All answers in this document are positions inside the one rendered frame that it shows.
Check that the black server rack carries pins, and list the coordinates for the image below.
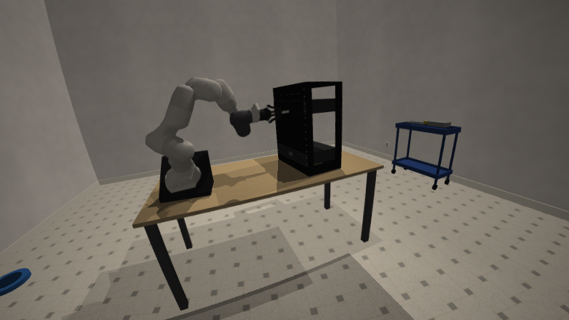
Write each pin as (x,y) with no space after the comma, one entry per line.
(295,132)

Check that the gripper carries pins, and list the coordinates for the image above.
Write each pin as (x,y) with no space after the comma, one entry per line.
(266,114)

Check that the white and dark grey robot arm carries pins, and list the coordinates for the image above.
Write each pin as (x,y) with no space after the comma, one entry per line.
(163,139)

